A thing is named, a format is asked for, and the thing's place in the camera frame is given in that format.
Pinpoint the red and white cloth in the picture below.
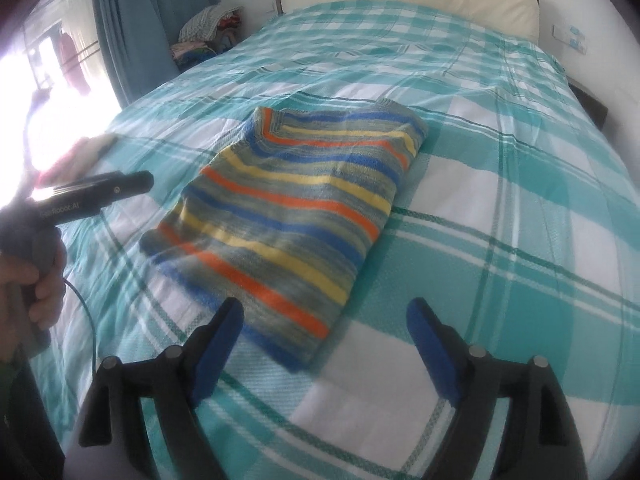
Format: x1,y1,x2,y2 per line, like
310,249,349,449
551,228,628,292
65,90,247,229
34,132,117,188

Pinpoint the teal checkered bed blanket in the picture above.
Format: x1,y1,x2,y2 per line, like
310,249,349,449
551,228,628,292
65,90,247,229
27,0,635,480

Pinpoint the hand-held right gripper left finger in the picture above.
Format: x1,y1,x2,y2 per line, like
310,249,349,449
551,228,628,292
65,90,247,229
77,297,246,480

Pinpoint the white wall socket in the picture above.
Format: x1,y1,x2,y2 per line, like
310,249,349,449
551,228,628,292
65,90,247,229
552,24,589,54

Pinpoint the red hanging garment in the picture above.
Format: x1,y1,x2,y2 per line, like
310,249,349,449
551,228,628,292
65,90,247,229
56,30,92,97

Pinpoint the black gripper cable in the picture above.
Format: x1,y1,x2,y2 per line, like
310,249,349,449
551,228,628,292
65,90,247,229
62,279,99,373

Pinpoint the pile of clothes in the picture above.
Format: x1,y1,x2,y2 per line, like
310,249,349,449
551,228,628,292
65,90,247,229
170,5,246,77

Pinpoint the striped knit sweater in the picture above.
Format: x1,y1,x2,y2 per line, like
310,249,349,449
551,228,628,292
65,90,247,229
139,100,432,373

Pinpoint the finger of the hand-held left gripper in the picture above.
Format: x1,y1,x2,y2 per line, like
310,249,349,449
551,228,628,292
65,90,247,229
92,170,155,208

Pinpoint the dark nightstand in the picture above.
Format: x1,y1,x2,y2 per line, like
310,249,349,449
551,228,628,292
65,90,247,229
569,81,609,130

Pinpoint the blue curtain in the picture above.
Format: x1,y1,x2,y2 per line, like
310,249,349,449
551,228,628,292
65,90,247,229
87,0,223,109

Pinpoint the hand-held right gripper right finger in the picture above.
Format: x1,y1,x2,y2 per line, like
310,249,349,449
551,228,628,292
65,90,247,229
406,298,590,480

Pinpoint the person's left hand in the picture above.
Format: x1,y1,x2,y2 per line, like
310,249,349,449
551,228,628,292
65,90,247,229
0,246,68,367

